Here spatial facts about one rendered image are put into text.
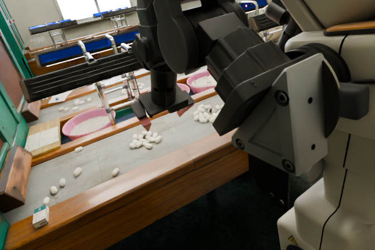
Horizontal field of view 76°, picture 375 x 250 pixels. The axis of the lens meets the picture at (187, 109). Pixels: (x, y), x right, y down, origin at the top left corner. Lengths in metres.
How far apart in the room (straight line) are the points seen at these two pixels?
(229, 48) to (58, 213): 0.73
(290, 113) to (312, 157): 0.06
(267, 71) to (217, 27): 0.08
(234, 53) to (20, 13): 5.72
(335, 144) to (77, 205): 0.72
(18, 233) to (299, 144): 0.80
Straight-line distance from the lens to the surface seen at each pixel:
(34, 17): 5.91
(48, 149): 1.20
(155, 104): 0.55
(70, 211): 0.85
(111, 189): 0.84
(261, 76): 0.23
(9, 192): 0.92
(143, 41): 0.43
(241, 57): 0.25
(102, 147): 1.11
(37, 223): 0.86
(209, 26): 0.29
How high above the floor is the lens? 1.30
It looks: 28 degrees down
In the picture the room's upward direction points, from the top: 11 degrees counter-clockwise
